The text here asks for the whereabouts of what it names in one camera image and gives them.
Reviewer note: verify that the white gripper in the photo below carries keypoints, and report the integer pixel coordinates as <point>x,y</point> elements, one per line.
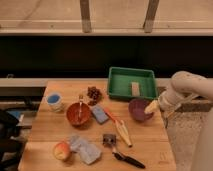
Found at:
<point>167,101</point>

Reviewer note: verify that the white spoon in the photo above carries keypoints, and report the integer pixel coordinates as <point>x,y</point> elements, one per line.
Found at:
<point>80,106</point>

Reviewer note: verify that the orange bowl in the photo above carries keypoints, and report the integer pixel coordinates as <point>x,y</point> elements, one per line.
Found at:
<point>72,114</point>

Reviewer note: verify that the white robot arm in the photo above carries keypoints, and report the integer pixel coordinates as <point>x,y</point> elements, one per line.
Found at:
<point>183,88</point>

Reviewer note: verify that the purple bowl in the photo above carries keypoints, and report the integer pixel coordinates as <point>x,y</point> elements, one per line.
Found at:
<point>137,109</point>

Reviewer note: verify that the tan block in tray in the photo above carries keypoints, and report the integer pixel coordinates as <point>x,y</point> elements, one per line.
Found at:
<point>135,89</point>

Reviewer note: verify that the green plastic tray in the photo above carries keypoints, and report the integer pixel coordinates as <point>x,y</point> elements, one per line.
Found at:
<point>129,83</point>

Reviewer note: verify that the blue sponge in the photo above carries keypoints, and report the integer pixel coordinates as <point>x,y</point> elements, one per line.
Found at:
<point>99,114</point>

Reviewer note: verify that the grey crumpled cloth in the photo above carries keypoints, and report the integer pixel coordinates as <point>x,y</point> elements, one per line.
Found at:
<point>87,151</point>

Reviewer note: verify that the white cup blue inside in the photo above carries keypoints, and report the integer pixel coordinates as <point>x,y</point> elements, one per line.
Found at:
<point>54,101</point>

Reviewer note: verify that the red yellow apple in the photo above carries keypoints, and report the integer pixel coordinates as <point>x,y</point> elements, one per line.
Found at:
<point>61,151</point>

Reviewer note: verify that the black object at left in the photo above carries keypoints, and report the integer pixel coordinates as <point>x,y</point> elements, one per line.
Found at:
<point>8,145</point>

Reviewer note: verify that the orange handled wooden brush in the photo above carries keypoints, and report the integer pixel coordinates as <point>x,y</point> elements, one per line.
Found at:
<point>120,126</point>

